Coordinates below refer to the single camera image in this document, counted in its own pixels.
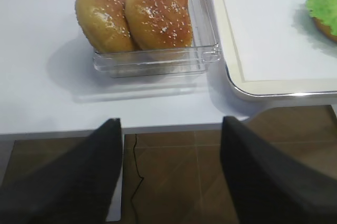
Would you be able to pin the sesame bun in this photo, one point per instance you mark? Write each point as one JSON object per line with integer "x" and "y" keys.
{"x": 104, "y": 24}
{"x": 159, "y": 24}

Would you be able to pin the white paper tray liner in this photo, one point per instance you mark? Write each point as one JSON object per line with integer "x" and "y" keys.
{"x": 277, "y": 40}

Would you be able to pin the green lettuce leaf on tray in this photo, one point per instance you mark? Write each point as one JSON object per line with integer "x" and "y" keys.
{"x": 324, "y": 10}

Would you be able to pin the right sesame bun top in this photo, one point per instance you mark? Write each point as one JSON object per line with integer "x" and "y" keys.
{"x": 159, "y": 24}

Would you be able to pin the bun bottom under lettuce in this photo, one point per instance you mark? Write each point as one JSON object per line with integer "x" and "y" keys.
{"x": 324, "y": 29}

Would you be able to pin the white rectangular serving tray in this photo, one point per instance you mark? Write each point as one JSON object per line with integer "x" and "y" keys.
{"x": 263, "y": 89}

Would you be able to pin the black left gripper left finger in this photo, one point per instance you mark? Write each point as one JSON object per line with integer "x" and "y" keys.
{"x": 76, "y": 187}

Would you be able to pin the left sesame bun top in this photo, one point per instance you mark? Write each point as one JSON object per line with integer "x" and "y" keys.
{"x": 104, "y": 24}

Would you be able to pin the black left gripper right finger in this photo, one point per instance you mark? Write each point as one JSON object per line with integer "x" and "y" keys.
{"x": 268, "y": 186}

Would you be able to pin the clear plastic bun container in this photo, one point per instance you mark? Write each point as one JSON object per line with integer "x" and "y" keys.
{"x": 204, "y": 50}

